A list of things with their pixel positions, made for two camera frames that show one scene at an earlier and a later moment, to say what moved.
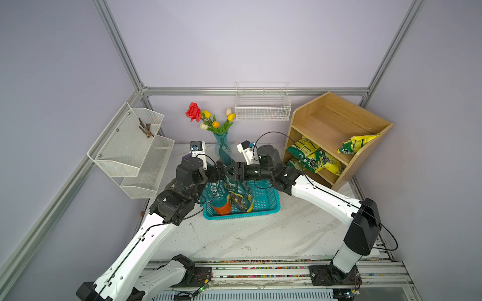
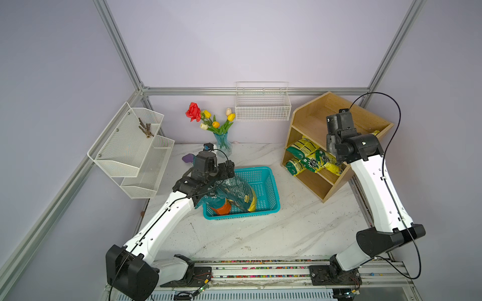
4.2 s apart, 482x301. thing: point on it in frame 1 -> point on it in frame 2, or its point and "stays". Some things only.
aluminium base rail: x=384 y=279 stays
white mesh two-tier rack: x=135 y=162 stays
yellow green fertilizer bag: x=304 y=148 stays
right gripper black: x=238 y=167 -> x=328 y=143
